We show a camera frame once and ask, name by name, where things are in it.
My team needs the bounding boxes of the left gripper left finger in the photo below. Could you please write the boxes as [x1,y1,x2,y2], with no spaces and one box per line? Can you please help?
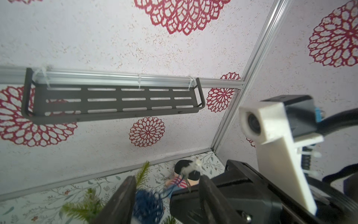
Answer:
[91,176,136,224]

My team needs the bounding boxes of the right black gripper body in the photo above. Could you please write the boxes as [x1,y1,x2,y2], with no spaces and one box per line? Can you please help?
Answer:
[170,160,358,224]

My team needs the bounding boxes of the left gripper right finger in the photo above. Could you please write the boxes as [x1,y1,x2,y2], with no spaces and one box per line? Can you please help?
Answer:
[199,175,241,224]

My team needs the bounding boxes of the small green christmas tree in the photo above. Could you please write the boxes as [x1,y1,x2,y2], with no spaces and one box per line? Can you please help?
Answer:
[61,161,178,224]

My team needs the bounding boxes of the blue ball ornament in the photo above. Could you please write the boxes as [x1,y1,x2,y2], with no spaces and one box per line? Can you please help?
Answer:
[132,189,164,224]

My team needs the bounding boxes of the plush doll striped shirt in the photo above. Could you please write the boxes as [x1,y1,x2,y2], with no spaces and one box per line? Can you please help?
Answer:
[164,159,202,197]

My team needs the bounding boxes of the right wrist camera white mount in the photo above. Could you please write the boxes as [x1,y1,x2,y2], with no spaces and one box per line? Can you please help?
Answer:
[239,95,324,215]

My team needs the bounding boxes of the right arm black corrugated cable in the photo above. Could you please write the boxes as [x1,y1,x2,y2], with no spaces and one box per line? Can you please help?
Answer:
[315,107,358,184]

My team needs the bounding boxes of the dark grey slotted wall shelf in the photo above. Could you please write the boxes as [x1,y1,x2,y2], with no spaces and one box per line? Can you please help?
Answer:
[21,68,206,125]

